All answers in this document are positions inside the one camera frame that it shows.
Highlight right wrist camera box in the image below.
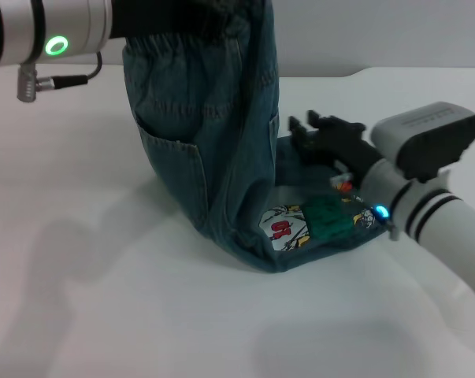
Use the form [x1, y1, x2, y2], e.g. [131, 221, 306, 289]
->
[369, 101, 475, 183]

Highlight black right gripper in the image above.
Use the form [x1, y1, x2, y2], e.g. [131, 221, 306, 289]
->
[287, 109, 384, 180]

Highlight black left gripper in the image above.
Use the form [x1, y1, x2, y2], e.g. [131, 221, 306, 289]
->
[109, 0, 230, 41]

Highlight blue denim shorts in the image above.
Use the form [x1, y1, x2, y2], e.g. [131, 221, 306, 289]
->
[121, 0, 380, 275]

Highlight right arm cable connector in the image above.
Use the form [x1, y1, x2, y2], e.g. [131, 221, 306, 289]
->
[385, 218, 400, 242]

